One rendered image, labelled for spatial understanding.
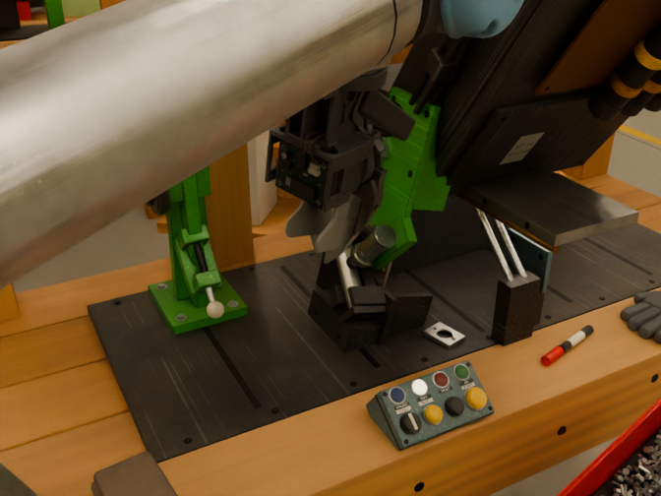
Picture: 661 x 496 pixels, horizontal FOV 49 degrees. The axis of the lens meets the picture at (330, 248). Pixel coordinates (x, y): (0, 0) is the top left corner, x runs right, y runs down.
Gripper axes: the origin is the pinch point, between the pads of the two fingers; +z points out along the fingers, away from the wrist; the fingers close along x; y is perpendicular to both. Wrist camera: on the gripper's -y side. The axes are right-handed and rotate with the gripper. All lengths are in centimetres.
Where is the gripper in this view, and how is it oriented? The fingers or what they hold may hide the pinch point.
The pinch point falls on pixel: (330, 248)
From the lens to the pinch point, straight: 73.0
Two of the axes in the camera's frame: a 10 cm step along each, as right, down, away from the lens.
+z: -1.3, 8.3, 5.5
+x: 7.8, 4.3, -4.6
